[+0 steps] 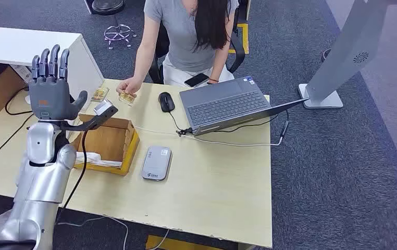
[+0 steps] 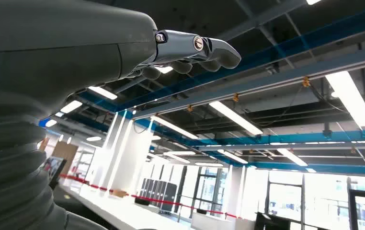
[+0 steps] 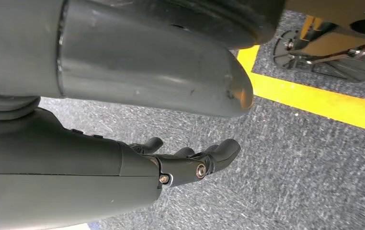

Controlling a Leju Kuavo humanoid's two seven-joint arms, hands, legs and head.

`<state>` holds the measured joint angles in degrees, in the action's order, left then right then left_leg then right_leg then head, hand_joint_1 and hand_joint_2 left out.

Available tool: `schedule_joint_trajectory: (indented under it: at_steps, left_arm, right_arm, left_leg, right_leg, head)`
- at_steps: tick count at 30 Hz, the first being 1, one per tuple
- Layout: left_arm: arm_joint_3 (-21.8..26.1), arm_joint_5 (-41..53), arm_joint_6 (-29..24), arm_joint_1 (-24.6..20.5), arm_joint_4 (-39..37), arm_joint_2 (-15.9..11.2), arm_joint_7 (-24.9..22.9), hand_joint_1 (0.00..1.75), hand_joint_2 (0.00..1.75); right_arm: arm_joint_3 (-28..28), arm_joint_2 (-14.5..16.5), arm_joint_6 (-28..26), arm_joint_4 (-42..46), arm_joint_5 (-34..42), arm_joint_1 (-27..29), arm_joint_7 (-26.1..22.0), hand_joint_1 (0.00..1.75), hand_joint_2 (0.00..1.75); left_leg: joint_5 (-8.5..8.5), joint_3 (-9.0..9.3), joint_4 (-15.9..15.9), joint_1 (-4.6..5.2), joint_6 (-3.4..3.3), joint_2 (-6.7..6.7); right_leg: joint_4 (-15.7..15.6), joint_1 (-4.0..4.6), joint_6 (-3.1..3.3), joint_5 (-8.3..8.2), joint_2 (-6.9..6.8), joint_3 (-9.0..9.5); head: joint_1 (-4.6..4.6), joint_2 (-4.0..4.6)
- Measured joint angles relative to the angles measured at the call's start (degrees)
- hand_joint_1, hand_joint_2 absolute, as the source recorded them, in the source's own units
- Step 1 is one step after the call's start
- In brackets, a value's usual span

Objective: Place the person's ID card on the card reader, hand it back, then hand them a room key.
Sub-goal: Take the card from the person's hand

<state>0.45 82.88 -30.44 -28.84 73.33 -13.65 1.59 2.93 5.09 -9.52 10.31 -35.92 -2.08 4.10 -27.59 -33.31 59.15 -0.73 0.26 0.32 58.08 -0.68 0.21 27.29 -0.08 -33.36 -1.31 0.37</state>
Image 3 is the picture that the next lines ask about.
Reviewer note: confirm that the ribbed grey right arm sleeve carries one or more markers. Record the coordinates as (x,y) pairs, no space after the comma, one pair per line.
(4,108)

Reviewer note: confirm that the white board with blue edge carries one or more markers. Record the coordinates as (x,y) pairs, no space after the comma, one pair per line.
(74,227)

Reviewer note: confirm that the black spoked base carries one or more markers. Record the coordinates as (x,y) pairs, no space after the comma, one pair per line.
(354,71)

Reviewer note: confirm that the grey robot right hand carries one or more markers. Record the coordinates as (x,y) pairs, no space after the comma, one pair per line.
(122,73)

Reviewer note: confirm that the black robot body shell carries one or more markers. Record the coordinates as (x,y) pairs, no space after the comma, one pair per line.
(233,19)

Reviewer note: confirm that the yellow floor tape line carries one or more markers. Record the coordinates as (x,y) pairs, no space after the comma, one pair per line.
(312,98)

